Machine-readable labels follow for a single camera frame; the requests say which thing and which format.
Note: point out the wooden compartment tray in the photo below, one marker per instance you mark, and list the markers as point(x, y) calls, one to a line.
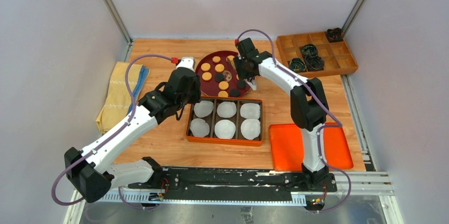
point(337, 57)

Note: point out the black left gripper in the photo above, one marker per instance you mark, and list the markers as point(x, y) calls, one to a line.
point(196, 97)

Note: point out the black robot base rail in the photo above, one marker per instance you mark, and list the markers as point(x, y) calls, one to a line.
point(218, 186)

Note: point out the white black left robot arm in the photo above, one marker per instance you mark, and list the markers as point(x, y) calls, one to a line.
point(92, 170)

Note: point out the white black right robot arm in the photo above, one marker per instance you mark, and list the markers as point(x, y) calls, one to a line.
point(308, 104)

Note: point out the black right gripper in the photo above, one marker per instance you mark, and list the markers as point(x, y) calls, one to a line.
point(239, 61)

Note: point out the dark red round plate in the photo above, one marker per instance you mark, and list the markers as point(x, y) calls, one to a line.
point(211, 88)

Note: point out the round yellow biscuit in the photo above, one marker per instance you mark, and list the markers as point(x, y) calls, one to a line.
point(206, 76)
point(219, 68)
point(230, 58)
point(205, 67)
point(223, 85)
point(223, 94)

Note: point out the orange box lid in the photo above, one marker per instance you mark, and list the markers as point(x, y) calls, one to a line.
point(287, 147)

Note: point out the metal tongs white handle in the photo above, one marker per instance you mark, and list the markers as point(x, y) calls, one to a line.
point(252, 83)

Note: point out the dark patterned rolled item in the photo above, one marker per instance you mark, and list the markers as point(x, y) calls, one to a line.
point(334, 35)
point(314, 63)
point(297, 65)
point(308, 50)

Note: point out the swirl butter cookie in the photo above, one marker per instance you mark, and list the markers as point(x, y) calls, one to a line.
point(216, 59)

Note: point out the black sandwich cookie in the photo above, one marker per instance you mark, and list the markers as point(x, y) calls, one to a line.
point(241, 84)
point(234, 93)
point(219, 77)

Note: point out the orange compartment cookie box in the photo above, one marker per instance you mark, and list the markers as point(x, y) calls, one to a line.
point(213, 118)

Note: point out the yellow blue folded towel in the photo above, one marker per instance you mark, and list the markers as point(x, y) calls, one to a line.
point(118, 100)

